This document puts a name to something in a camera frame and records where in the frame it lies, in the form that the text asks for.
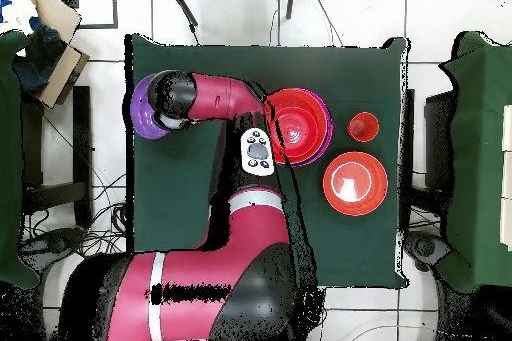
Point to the orange cup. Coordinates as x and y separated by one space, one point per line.
362 127

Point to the large orange bowl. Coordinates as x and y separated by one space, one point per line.
354 183
316 109

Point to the small orange bowl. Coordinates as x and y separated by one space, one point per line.
298 129

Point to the black pedestal leg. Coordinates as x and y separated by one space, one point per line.
424 247
52 243

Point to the dark floor frame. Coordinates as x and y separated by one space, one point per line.
114 5

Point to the cardboard box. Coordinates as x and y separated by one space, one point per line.
68 69

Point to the stack of white boxes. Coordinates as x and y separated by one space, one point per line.
508 177

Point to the black tripod leg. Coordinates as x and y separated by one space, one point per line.
185 7
290 1

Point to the dark blue cloth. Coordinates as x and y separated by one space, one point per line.
40 61

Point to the green covered side table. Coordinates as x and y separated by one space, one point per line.
8 157
476 157

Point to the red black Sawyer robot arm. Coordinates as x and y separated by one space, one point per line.
224 269

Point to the dark green tablecloth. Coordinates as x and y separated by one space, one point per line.
352 245

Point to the black bench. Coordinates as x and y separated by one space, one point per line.
82 137

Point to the black side stand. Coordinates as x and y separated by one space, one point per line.
438 137

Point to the purple bowl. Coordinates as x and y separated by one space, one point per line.
316 159
142 117

